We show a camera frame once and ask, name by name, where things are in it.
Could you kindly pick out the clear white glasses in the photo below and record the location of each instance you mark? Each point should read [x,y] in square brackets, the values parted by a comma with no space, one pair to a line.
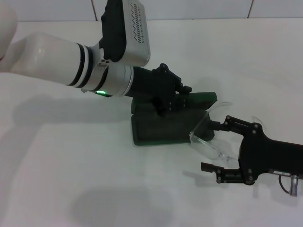
[214,149]

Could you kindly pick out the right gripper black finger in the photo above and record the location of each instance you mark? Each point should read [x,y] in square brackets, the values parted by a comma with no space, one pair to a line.
[233,124]
[227,176]

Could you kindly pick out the green glasses case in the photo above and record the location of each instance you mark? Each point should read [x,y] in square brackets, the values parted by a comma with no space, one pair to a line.
[161,130]

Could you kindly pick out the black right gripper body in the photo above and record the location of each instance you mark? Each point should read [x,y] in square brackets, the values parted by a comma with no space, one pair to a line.
[260,153]

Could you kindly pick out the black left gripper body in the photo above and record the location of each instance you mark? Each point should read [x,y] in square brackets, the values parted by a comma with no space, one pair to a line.
[151,85]

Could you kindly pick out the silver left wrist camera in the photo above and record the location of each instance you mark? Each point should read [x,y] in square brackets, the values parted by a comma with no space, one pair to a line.
[137,35]

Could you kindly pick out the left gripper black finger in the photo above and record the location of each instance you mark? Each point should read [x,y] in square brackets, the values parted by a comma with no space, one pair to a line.
[175,76]
[160,107]

